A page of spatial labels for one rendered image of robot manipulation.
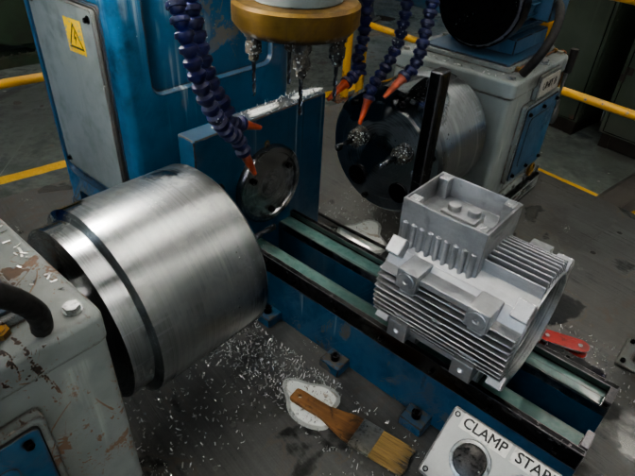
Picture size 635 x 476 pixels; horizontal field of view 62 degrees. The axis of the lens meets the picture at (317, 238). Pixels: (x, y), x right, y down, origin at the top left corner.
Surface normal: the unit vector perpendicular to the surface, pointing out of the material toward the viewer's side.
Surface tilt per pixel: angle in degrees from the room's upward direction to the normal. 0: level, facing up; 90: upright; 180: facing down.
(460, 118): 55
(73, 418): 90
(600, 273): 0
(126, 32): 90
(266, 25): 90
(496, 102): 90
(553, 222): 0
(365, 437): 0
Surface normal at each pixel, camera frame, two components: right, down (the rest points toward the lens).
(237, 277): 0.72, 0.11
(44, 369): 0.75, 0.42
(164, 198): 0.17, -0.73
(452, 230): -0.66, 0.42
